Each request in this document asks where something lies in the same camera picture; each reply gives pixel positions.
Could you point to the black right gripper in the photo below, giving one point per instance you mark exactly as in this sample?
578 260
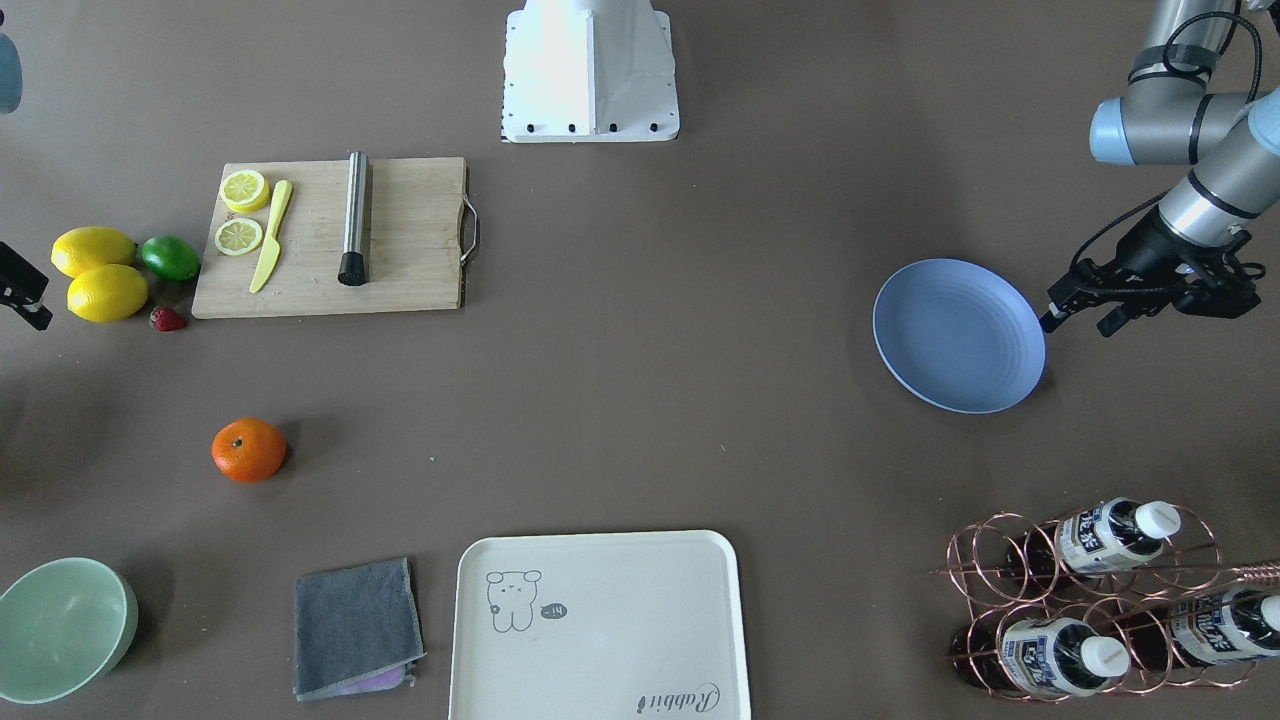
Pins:
20 288

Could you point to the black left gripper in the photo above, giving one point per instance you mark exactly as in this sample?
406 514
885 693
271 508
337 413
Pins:
1140 247

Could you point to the blue plate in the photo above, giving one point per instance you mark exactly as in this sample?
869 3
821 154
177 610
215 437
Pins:
958 336

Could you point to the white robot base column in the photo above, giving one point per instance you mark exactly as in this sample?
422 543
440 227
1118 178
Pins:
589 72

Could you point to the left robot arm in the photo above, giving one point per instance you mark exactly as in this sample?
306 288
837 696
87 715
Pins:
1168 115

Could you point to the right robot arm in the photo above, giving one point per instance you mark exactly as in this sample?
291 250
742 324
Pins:
11 89

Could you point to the yellow lemon far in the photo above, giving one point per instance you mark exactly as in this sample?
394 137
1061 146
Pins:
85 248

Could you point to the yellow lemon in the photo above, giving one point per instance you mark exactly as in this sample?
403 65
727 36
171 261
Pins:
107 293
85 248

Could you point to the yellow lemon near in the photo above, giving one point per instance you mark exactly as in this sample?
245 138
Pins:
107 293

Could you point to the green lime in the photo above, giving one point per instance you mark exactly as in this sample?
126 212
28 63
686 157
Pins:
170 258

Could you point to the red strawberry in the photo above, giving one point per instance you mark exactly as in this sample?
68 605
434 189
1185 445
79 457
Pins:
167 319

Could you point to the lemon slice lower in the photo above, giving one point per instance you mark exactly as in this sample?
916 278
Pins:
238 236

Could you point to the lemon slice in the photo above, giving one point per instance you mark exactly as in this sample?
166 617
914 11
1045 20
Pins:
245 190
238 236

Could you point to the dark sauce bottle middle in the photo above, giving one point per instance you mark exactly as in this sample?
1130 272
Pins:
1116 535

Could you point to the dark sauce bottle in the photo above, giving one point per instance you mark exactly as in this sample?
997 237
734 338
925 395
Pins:
1229 627
1045 659
1116 535

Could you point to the lemon slice upper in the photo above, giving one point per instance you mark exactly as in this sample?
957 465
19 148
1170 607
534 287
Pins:
245 190

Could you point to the yellow plastic knife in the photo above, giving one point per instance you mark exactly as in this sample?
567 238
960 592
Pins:
271 248

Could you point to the wooden cutting board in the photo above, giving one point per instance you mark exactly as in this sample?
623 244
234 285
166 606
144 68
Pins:
413 255

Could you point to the orange mandarin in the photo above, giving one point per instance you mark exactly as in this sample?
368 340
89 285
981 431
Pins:
249 450

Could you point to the steel muddler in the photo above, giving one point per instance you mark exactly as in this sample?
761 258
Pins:
354 266

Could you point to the green bowl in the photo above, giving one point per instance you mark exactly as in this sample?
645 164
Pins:
63 625

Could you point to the dark sauce bottle front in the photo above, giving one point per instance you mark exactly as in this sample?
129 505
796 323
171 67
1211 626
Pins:
1045 659

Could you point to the dark sauce bottle back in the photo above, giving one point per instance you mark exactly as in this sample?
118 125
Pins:
1229 627

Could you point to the grey folded cloth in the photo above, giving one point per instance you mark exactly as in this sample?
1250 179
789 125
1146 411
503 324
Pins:
356 630

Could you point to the cream rabbit tray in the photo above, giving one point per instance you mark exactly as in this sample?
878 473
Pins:
639 625

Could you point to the copper wire bottle rack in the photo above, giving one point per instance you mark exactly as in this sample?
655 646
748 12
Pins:
1192 564

